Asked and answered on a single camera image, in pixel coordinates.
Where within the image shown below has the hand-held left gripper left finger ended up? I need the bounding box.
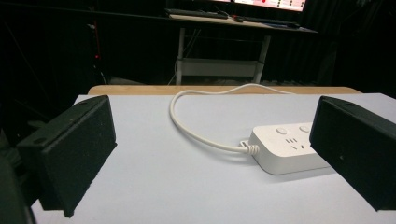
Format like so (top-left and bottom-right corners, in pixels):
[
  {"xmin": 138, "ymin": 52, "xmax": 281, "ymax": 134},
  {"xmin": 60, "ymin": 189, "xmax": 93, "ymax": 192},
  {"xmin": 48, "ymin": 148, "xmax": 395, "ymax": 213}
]
[{"xmin": 16, "ymin": 94, "xmax": 119, "ymax": 218}]

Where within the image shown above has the white-legged desk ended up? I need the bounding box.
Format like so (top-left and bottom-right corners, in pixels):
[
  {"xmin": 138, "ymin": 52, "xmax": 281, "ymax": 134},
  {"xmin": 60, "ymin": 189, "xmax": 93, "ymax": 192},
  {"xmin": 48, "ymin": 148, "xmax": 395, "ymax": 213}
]
[{"xmin": 167, "ymin": 13, "xmax": 319, "ymax": 87}]

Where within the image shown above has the computer monitor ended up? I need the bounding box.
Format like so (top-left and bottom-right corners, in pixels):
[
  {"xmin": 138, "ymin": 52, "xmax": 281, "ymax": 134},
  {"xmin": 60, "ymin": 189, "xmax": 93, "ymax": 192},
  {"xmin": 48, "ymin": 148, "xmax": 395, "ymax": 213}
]
[{"xmin": 211, "ymin": 0, "xmax": 309, "ymax": 13}]

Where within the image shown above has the white table mat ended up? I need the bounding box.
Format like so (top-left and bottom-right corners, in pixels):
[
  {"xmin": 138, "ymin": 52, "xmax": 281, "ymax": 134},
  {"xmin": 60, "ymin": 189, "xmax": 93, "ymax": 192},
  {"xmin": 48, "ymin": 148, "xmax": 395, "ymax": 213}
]
[{"xmin": 31, "ymin": 91, "xmax": 396, "ymax": 224}]

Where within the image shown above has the white power strip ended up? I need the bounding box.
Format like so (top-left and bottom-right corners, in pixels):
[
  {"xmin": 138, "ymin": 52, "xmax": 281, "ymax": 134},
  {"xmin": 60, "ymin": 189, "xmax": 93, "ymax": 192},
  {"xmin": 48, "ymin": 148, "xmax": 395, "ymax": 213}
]
[{"xmin": 247, "ymin": 121, "xmax": 331, "ymax": 176}]

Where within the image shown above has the black keyboard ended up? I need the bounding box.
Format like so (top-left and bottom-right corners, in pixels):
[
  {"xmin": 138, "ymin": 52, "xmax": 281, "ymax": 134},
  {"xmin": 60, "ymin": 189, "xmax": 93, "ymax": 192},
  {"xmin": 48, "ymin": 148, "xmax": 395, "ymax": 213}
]
[{"xmin": 163, "ymin": 7, "xmax": 230, "ymax": 21}]

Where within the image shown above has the white power strip cable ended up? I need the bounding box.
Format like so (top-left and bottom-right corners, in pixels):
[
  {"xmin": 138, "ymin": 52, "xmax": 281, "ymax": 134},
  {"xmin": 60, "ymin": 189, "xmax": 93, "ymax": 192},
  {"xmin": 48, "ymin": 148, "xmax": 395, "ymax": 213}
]
[{"xmin": 169, "ymin": 83, "xmax": 295, "ymax": 156}]

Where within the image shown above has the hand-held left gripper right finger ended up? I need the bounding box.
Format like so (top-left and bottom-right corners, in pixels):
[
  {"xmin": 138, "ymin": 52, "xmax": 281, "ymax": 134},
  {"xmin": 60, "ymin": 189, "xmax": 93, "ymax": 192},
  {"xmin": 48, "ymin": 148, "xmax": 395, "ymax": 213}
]
[{"xmin": 308, "ymin": 95, "xmax": 396, "ymax": 212}]

